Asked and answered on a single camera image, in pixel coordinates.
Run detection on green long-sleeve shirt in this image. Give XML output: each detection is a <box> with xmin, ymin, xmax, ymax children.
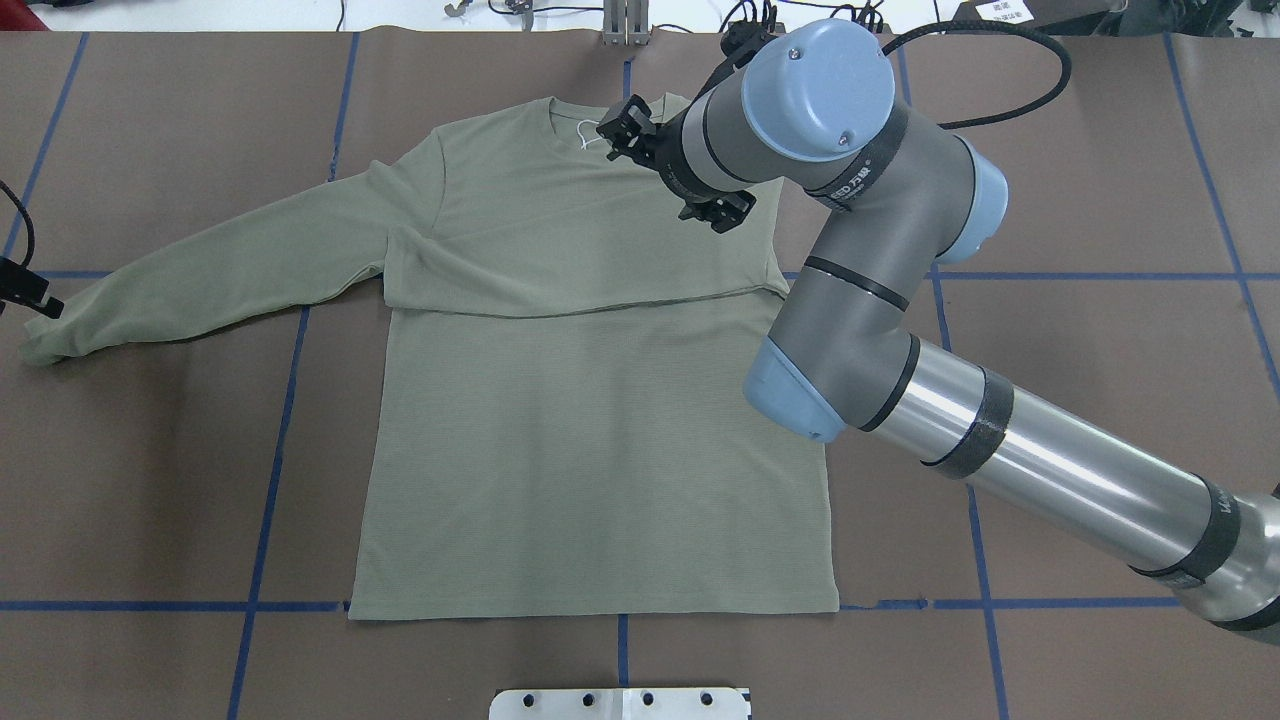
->
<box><xmin>20</xmin><ymin>97</ymin><xmax>838</xmax><ymax>621</ymax></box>

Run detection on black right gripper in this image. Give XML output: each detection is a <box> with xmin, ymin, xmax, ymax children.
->
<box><xmin>596</xmin><ymin>95</ymin><xmax>756</xmax><ymax>234</ymax></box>

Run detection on aluminium frame post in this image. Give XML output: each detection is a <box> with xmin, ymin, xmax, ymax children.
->
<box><xmin>602</xmin><ymin>0</ymin><xmax>652</xmax><ymax>47</ymax></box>

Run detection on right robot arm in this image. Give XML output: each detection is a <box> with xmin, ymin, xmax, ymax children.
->
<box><xmin>596</xmin><ymin>19</ymin><xmax>1279</xmax><ymax>644</ymax></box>

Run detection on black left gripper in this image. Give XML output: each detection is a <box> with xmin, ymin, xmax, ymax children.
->
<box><xmin>1</xmin><ymin>258</ymin><xmax>65</xmax><ymax>319</ymax></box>

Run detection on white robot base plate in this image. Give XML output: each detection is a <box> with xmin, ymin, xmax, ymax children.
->
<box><xmin>488</xmin><ymin>687</ymin><xmax>754</xmax><ymax>719</ymax></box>

